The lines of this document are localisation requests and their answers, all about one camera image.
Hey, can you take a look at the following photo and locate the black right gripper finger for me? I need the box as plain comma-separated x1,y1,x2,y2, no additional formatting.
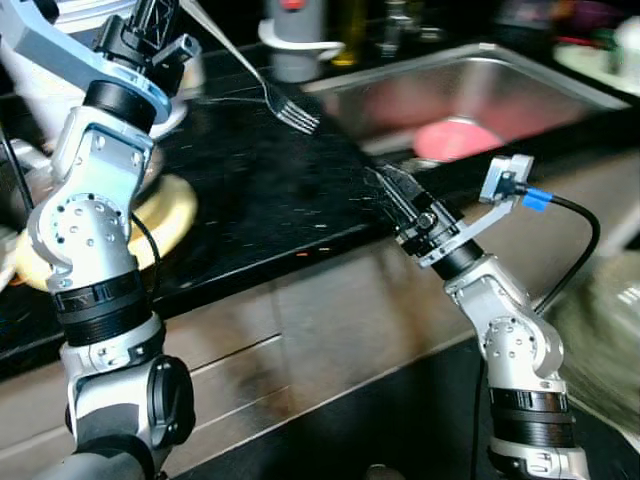
385,163,433,213
368,166,413,233

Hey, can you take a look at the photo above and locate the steel fork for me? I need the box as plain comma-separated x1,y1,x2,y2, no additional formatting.
178,0,322,137

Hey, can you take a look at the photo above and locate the pink bowl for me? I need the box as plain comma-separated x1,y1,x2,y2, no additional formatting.
413,117,506,164

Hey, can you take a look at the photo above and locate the stainless steel sink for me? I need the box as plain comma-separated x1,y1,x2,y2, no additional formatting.
300,42,633,166

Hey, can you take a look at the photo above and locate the grey electric kettle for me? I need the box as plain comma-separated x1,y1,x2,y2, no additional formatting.
262,0,346,84

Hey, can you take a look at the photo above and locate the chrome faucet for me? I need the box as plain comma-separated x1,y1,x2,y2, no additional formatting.
378,0,426,46

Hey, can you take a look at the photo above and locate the yellow plate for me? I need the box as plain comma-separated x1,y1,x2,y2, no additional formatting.
14,173,199,293

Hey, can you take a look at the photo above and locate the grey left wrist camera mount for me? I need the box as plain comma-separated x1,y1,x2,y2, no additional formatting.
0,12,201,126

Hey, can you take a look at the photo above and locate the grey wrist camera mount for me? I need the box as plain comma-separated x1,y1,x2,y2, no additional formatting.
418,154,536,269
0,12,201,126

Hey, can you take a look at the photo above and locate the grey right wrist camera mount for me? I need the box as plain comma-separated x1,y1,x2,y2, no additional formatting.
418,154,536,269

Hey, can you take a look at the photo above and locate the black cable with blue plug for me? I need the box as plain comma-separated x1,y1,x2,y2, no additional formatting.
512,183,602,313

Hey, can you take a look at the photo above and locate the white kettle cord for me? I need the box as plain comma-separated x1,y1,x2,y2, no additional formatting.
258,20,346,53

